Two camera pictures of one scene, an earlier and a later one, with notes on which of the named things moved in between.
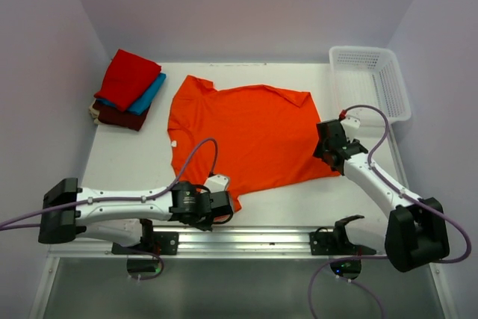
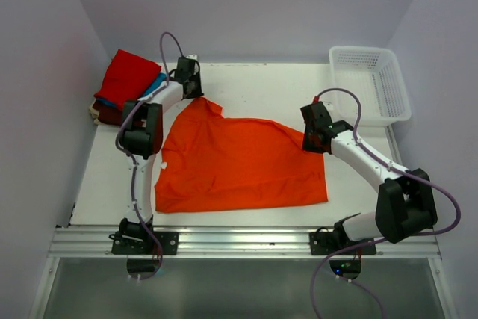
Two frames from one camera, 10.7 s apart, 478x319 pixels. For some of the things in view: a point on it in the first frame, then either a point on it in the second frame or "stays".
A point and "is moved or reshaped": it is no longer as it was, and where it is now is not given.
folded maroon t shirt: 112,116 stays
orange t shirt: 253,136 is moved or reshaped
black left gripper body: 205,222 → 196,89
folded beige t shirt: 95,113 stays
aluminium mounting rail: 205,243 stays
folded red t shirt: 127,79 stays
